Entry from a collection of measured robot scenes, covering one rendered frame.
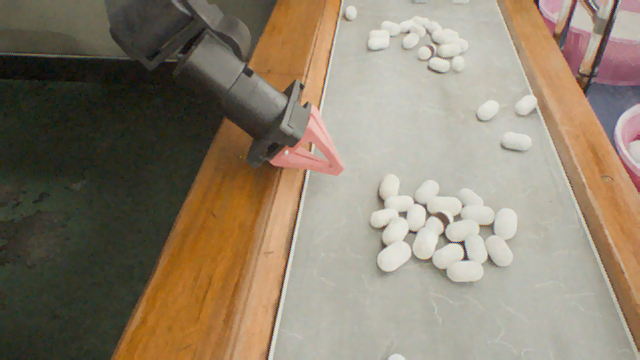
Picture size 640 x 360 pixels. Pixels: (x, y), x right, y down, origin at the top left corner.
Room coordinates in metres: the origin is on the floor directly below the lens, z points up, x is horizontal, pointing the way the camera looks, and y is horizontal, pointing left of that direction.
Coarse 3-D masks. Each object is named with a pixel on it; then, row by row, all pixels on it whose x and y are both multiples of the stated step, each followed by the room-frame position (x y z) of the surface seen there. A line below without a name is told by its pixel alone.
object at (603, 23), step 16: (576, 0) 0.84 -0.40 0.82; (592, 0) 0.77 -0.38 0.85; (608, 0) 0.69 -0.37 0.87; (560, 16) 0.85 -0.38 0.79; (592, 16) 0.72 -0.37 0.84; (608, 16) 0.69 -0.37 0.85; (560, 32) 0.84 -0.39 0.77; (592, 32) 0.70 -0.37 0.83; (608, 32) 0.69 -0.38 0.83; (560, 48) 0.84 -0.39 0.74; (592, 48) 0.69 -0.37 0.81; (592, 64) 0.69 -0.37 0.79; (576, 80) 0.70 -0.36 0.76; (592, 80) 0.69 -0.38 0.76
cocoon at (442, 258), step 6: (444, 246) 0.37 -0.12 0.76; (450, 246) 0.37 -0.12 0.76; (456, 246) 0.37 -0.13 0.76; (438, 252) 0.36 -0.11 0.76; (444, 252) 0.36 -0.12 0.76; (450, 252) 0.36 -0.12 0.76; (456, 252) 0.36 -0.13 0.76; (462, 252) 0.36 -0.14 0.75; (432, 258) 0.36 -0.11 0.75; (438, 258) 0.35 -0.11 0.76; (444, 258) 0.35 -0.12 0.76; (450, 258) 0.35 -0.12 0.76; (456, 258) 0.36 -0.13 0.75; (438, 264) 0.35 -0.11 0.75; (444, 264) 0.35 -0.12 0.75
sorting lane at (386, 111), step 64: (384, 0) 1.07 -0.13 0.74; (448, 0) 1.07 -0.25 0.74; (384, 64) 0.79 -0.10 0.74; (512, 64) 0.79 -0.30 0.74; (384, 128) 0.60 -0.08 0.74; (448, 128) 0.60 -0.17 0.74; (512, 128) 0.60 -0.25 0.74; (320, 192) 0.47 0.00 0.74; (448, 192) 0.47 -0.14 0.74; (512, 192) 0.47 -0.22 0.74; (320, 256) 0.37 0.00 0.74; (512, 256) 0.37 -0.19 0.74; (576, 256) 0.37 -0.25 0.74; (320, 320) 0.30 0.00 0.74; (384, 320) 0.30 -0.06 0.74; (448, 320) 0.30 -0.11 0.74; (512, 320) 0.30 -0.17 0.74; (576, 320) 0.30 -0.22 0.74
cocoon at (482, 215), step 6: (462, 210) 0.42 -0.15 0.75; (468, 210) 0.42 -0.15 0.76; (474, 210) 0.42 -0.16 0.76; (480, 210) 0.42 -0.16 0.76; (486, 210) 0.42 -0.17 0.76; (492, 210) 0.42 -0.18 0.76; (462, 216) 0.42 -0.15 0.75; (468, 216) 0.42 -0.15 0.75; (474, 216) 0.42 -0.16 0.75; (480, 216) 0.41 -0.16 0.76; (486, 216) 0.41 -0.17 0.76; (492, 216) 0.41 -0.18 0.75; (480, 222) 0.41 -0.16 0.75; (486, 222) 0.41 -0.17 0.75
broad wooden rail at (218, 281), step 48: (288, 0) 1.00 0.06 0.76; (336, 0) 1.04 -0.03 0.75; (288, 48) 0.79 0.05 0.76; (240, 144) 0.53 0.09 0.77; (192, 192) 0.44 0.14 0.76; (240, 192) 0.44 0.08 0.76; (288, 192) 0.46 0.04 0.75; (192, 240) 0.37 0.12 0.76; (240, 240) 0.37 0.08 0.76; (288, 240) 0.39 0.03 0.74; (144, 288) 0.31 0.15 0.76; (192, 288) 0.31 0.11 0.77; (240, 288) 0.31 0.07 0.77; (144, 336) 0.26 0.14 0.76; (192, 336) 0.26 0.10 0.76; (240, 336) 0.26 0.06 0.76
